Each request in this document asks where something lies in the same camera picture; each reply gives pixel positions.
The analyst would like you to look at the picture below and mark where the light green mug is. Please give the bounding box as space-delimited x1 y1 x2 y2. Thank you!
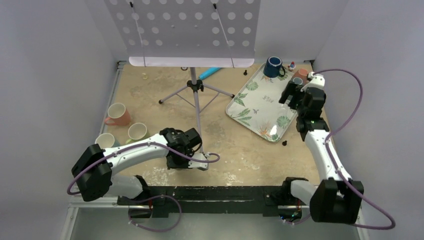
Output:
125 122 150 144

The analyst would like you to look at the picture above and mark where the light blue faceted mug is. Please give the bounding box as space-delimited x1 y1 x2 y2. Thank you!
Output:
94 133 121 149

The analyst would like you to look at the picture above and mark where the salmon pink mug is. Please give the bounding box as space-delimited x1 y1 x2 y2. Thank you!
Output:
104 102 131 126

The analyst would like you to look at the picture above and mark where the dark teal mug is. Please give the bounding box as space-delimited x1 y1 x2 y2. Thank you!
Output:
291 77 304 86

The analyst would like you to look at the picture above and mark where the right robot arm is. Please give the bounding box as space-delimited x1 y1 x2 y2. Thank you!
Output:
279 82 364 225

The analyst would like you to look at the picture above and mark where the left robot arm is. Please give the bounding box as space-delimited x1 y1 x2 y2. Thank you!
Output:
71 128 209 205

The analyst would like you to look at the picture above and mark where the orange mug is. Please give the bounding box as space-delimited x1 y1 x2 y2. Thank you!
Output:
293 68 309 81

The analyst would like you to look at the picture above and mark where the dark blue mug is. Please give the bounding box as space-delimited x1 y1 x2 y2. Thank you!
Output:
263 56 286 78

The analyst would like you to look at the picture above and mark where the floral serving tray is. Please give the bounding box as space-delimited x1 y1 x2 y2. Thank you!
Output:
225 63 297 143

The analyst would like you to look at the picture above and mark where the small gnome figurine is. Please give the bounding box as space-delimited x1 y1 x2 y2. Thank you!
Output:
288 61 296 72

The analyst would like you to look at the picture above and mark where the light blue cylinder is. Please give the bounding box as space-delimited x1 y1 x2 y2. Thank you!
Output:
198 67 221 80

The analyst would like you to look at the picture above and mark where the perforated music stand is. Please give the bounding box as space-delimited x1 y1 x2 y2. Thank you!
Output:
103 0 261 155

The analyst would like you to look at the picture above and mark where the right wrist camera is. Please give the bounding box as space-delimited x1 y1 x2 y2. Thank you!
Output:
300 71 326 92

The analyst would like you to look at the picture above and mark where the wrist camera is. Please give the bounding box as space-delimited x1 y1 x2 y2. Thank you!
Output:
189 152 212 171
300 71 326 92

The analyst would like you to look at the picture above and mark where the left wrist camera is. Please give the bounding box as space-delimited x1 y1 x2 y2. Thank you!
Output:
189 152 212 171

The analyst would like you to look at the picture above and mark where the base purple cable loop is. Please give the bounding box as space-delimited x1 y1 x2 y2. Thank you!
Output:
127 194 183 233

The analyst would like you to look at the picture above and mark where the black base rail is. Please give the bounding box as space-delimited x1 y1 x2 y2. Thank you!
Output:
117 186 306 218

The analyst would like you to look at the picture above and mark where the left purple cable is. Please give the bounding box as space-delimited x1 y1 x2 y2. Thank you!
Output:
66 142 221 196

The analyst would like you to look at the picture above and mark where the aluminium frame rail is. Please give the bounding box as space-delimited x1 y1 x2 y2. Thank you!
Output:
59 195 119 240

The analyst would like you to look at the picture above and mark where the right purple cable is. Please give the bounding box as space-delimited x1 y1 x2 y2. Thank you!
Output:
312 68 396 231

